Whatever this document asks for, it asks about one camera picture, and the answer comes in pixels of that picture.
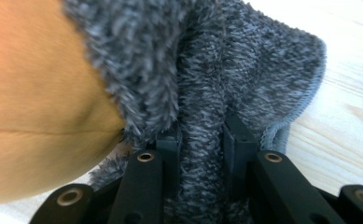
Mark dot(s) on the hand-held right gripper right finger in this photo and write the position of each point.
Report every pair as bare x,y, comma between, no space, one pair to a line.
238,152

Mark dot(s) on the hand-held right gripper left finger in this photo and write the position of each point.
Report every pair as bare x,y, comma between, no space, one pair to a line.
170,161

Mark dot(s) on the grey fuzzy cloth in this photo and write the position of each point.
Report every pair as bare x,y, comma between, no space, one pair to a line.
219,62

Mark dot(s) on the orange plush toy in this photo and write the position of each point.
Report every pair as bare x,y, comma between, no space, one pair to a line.
39,102

